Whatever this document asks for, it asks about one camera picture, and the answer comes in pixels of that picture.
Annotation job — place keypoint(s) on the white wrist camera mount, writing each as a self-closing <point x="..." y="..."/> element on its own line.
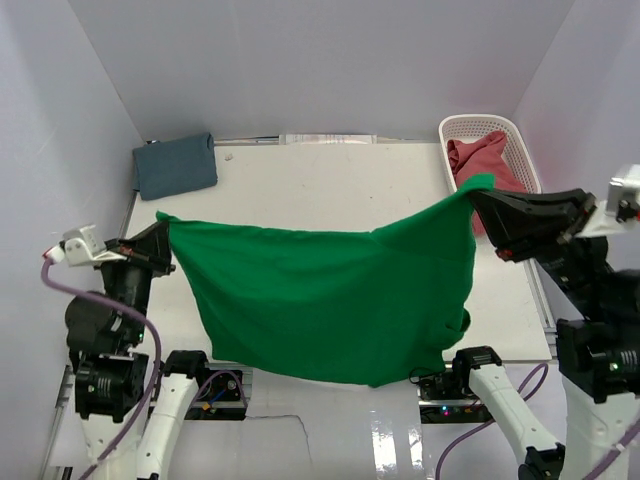
<point x="618" y="213"/>
<point x="82" y="246"/>

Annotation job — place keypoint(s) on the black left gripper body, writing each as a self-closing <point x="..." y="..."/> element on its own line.
<point x="130" y="276"/>

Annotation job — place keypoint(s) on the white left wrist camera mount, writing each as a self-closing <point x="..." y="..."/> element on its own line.
<point x="82" y="246"/>

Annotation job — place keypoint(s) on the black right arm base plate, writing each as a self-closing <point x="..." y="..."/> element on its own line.
<point x="442" y="401"/>

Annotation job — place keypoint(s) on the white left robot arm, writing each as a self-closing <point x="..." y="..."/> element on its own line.
<point x="131" y="407"/>

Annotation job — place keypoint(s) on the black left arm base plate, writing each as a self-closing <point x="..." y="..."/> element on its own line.
<point x="224" y="399"/>

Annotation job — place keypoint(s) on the white perforated plastic basket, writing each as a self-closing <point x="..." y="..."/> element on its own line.
<point x="471" y="127"/>

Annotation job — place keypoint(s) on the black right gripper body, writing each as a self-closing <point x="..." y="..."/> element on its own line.
<point x="554" y="225"/>

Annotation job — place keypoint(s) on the green t shirt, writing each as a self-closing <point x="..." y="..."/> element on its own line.
<point x="362" y="308"/>

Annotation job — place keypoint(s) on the aluminium table edge rail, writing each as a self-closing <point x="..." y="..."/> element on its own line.
<point x="545" y="294"/>

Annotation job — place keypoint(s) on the white paper sheet front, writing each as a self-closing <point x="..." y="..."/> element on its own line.
<point x="298" y="429"/>

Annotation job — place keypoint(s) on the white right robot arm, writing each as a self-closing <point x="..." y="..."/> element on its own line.
<point x="581" y="420"/>

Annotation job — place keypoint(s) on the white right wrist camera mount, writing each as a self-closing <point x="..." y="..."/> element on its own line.
<point x="618" y="213"/>

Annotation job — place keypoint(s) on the white paper label strip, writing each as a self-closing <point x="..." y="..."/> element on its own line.
<point x="326" y="139"/>

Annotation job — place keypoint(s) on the folded blue t shirt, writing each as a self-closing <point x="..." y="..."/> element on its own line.
<point x="163" y="169"/>

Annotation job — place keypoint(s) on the pink t shirt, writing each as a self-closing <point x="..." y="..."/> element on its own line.
<point x="483" y="156"/>

